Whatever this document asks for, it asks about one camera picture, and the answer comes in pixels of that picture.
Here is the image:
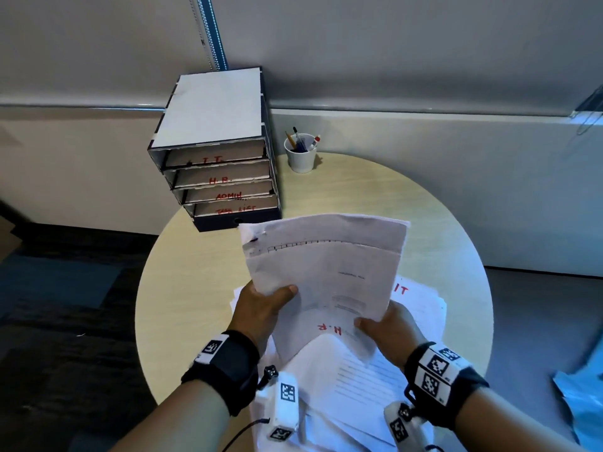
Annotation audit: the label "person's right hand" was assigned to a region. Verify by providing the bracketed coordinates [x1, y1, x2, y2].
[353, 299, 430, 372]

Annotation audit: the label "person's left hand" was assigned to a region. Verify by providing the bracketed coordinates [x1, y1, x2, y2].
[228, 281, 299, 347]

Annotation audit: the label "unsorted pile of papers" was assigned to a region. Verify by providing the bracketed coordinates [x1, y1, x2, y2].
[228, 275, 448, 452]

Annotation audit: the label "cardboard document tray organizer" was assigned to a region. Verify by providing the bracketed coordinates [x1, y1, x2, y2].
[147, 67, 270, 169]

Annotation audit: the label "person's right forearm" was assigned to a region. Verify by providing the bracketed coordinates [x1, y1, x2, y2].
[452, 388, 585, 452]

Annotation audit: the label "person's left forearm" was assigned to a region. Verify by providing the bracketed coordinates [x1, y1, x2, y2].
[111, 379, 236, 452]

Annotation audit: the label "round wooden table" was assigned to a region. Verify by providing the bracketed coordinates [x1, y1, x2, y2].
[135, 153, 494, 419]

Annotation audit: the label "white pen cup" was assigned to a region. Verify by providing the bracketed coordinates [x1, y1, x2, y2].
[283, 132, 318, 175]

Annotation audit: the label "blue plastic bag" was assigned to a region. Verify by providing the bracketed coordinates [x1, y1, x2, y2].
[551, 345, 603, 452]

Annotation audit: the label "blue dotted blind strip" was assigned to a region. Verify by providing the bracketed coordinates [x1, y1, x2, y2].
[188, 0, 229, 72]

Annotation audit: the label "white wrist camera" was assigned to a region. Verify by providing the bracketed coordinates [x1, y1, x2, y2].
[382, 401, 437, 452]
[254, 364, 302, 443]

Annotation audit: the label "black camera cable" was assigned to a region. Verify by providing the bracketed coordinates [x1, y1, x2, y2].
[221, 417, 270, 452]

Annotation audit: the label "dark window blind cords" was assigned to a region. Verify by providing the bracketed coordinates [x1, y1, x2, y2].
[570, 84, 603, 136]

